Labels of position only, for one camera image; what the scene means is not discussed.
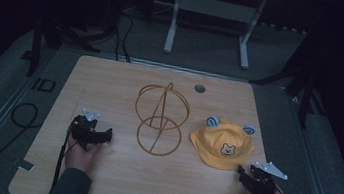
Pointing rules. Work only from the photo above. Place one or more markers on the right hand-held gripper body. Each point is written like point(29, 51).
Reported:
point(264, 181)

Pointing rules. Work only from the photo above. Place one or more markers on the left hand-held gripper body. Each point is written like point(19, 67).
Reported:
point(88, 133)

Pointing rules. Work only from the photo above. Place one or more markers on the yellow bear bucket hat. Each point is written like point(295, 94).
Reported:
point(220, 147)

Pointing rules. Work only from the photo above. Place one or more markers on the person's left hand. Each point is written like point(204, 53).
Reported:
point(79, 157)

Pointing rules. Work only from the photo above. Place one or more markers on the black metal stand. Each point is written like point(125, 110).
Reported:
point(36, 49)
point(306, 94)

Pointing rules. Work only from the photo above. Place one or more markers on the white metal desk frame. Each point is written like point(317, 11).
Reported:
point(212, 7)

